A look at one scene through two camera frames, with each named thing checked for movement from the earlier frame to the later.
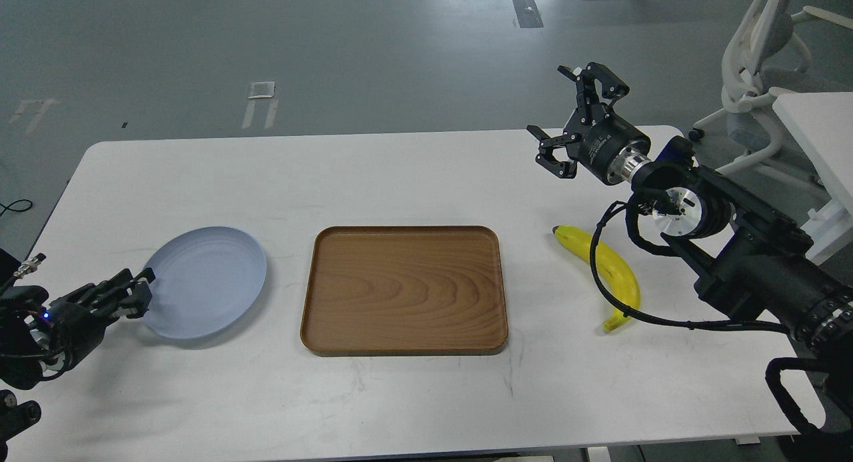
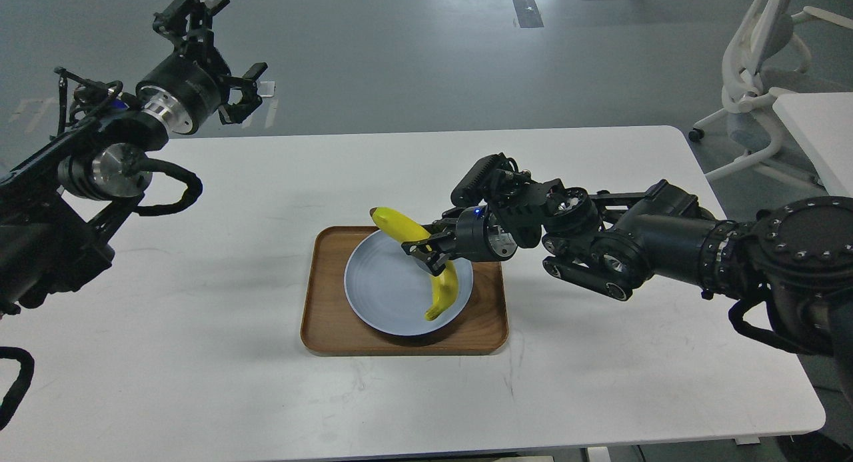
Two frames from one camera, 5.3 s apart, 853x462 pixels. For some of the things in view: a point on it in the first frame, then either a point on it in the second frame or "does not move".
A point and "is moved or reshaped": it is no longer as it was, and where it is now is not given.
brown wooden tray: [414, 290] does not move
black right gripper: [608, 145] -> [477, 237]
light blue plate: [206, 279] -> [390, 291]
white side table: [822, 125] does not move
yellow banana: [614, 272] is moved or reshaped
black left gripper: [77, 322] -> [186, 90]
